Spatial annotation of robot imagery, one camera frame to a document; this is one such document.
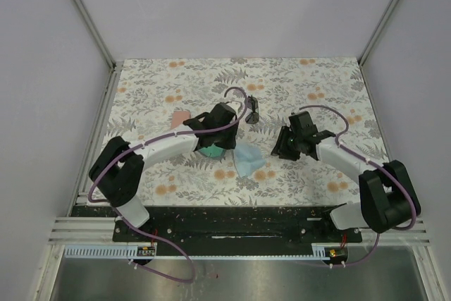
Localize black sunglasses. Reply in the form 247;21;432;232
245;95;260;125

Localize light blue cloth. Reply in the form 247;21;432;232
233;142;266;178

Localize blue-grey glasses case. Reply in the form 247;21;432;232
198;145;226;159

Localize pink glasses case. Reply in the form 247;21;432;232
171;111;191;129

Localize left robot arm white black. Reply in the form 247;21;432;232
89;102;240;241

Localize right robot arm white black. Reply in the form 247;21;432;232
271;111;421;242

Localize floral table mat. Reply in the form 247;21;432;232
105;57;388;206

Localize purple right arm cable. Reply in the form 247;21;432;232
298;105;419;269

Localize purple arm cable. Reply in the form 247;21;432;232
87;86;249;283
298;105;419;269

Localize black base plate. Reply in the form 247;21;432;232
112;205;364;257

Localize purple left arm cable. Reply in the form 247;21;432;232
87;86;249;283

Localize white slotted cable duct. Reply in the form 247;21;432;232
63;244;347;261

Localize right aluminium frame post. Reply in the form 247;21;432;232
357;0;402;68

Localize aluminium frame post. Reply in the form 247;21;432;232
71;0;116;70
357;0;402;68

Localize left aluminium frame post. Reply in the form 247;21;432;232
71;0;116;70

